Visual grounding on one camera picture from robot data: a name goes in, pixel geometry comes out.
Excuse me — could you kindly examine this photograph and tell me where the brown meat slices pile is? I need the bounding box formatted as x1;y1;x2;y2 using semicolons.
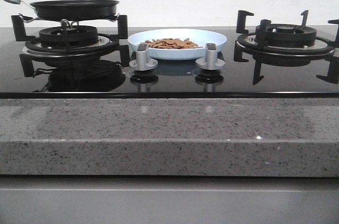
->
144;38;201;49

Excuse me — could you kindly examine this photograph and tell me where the light blue plate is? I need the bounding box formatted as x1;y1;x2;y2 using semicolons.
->
128;29;227;60

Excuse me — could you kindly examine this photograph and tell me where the black frying pan green handle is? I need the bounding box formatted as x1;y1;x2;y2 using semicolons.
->
11;0;119;22

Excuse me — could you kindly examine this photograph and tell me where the silver left stove knob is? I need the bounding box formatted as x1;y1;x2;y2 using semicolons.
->
129;43;158;71

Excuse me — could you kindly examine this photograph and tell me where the silver stove knob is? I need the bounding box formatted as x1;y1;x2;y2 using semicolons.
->
129;43;158;71
195;43;225;70

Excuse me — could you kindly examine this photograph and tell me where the silver right stove knob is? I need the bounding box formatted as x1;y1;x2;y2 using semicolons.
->
195;43;225;70

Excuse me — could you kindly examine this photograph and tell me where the black glass gas cooktop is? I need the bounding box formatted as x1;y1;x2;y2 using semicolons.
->
1;28;338;99

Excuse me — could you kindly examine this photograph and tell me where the black right pan support grate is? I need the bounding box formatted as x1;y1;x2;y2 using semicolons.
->
234;10;338;85

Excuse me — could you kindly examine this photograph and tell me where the black pan support grate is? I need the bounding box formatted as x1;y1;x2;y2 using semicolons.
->
234;10;338;85
12;15;130;77

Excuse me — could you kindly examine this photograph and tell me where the black right gas burner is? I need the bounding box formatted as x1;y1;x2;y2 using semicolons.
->
265;24;317;48

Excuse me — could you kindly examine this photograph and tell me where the black gas burner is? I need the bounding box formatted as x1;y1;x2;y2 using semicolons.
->
265;24;317;48
39;25;99;49

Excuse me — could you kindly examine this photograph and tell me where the black left gas burner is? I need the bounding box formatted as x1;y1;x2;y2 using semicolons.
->
39;25;99;49

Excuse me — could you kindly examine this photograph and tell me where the black left pan support grate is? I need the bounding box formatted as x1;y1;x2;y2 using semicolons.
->
12;15;130;77

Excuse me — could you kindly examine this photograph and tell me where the grey cabinet front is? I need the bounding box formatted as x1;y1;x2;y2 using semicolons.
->
1;177;338;223

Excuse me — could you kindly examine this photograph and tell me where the wire pan reducer ring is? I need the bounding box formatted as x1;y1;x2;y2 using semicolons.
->
18;12;120;29

